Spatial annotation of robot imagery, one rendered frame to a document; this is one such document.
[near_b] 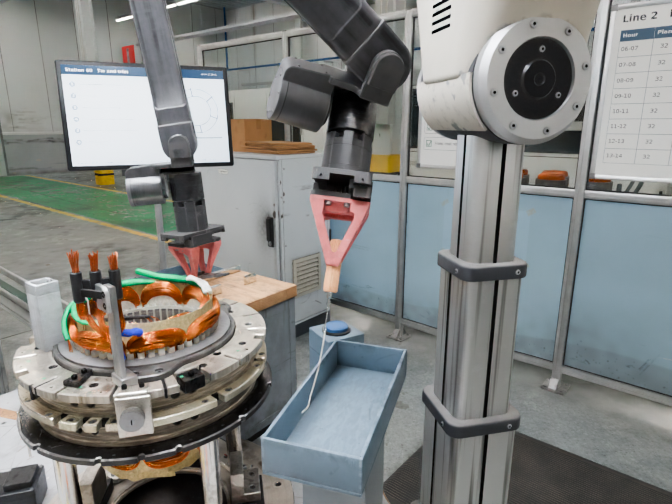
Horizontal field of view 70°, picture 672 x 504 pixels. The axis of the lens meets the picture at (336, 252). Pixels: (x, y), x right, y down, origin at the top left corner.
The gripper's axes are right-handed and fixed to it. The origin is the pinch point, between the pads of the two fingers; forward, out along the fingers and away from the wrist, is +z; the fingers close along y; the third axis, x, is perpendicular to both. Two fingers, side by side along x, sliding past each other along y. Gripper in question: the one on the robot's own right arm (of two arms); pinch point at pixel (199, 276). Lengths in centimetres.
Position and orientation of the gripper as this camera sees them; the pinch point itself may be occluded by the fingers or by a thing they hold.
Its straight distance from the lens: 95.5
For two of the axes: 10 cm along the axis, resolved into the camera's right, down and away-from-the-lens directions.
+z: 0.7, 9.7, 2.4
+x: 8.1, 0.9, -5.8
